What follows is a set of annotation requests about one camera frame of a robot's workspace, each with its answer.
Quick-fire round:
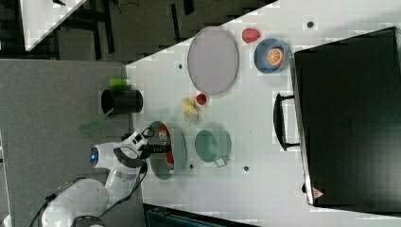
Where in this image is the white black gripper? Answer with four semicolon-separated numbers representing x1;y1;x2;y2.
121;131;172;159

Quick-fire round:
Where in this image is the red ketchup bottle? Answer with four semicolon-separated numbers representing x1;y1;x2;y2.
159;124;174;169

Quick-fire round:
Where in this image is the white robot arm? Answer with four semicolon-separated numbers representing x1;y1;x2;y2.
39;131;171;227

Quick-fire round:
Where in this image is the green oval strainer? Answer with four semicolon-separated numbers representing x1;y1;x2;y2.
148;121;186;181

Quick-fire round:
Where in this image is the yellow toy banana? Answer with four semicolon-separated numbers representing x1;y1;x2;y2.
181;96;199;121

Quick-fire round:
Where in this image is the black cylindrical container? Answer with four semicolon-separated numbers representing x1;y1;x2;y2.
100;90;143;114

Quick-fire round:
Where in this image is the red toy strawberry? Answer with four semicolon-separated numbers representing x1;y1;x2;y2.
196;94;207;105

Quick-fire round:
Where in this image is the green spatula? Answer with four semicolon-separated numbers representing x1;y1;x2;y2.
79;110;113;133

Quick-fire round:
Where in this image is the dark blue crate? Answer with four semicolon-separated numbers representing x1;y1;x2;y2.
143;203;256;227

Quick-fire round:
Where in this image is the green bottle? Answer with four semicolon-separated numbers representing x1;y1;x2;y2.
109;78;132;88

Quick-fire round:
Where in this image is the round grey plate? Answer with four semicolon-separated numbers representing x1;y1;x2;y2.
187;26;239;96

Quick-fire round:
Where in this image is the blue bowl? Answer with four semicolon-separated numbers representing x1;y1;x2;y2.
253;38;288;74

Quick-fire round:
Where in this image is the red toy fruit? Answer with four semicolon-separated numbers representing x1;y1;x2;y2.
242;28;260;44

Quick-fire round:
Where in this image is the toy orange half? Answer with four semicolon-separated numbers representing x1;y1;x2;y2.
267;48;285;67

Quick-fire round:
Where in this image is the white side table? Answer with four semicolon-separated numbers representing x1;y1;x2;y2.
19;0;88;51

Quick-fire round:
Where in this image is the black toaster oven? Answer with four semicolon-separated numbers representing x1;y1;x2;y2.
289;26;401;217

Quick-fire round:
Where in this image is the green cup with handle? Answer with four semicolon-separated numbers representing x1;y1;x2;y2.
195;129;232;167

